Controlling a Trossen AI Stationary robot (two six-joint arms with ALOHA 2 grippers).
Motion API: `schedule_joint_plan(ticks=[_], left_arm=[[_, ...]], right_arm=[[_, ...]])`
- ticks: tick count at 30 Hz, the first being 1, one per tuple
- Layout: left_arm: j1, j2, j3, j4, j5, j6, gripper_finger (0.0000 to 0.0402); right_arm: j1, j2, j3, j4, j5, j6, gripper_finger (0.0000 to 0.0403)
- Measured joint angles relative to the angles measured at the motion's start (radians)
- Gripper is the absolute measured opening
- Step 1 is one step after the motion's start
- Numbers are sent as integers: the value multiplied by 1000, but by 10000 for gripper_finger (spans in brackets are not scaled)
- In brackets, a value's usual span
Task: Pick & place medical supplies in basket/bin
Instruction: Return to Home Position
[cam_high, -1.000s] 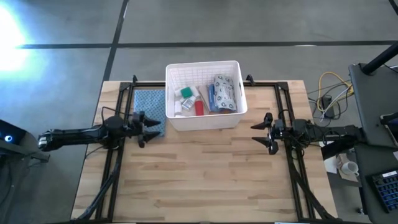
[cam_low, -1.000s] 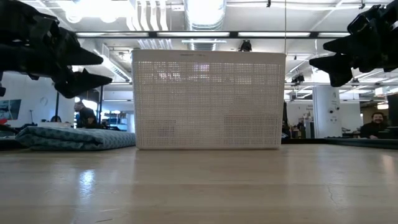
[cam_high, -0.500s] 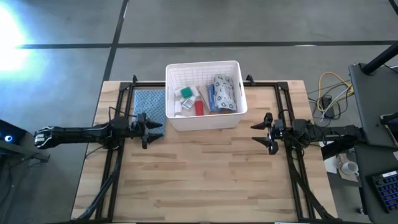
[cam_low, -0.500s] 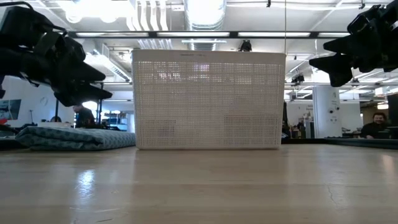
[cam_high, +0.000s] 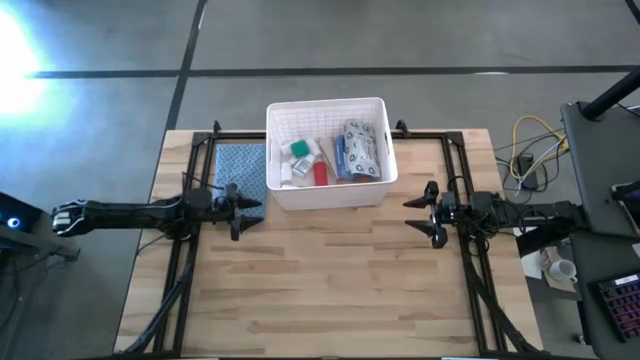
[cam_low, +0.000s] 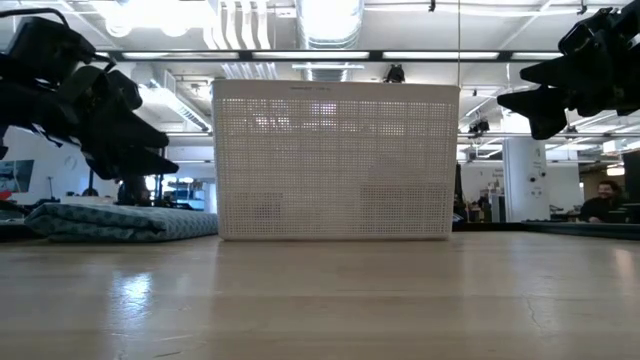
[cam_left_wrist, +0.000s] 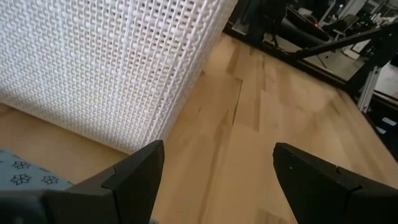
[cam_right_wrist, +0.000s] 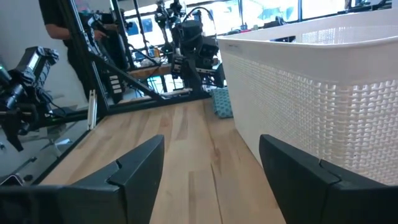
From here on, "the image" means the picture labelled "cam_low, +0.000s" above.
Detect black overhead frame bar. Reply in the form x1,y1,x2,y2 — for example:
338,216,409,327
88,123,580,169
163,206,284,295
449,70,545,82
94,48,566,63

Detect person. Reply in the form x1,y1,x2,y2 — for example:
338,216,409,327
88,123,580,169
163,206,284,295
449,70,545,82
578,179,632,224

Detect white perforated plastic basket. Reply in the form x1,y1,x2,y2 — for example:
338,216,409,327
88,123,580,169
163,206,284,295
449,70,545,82
211,78,461,242

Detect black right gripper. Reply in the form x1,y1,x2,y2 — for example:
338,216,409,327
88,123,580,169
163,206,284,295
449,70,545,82
496,0,640,141

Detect blue patterned folded cloth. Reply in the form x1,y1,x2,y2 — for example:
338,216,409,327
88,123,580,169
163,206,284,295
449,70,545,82
23,201,220,245

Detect black ceiling camera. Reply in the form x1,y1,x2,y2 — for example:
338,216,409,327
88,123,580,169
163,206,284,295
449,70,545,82
383,63,407,84

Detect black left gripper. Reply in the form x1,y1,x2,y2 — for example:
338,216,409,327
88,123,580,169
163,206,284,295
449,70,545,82
0,17,180,182

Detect wall picture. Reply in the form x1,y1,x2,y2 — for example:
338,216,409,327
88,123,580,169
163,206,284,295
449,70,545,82
0,158,36,195

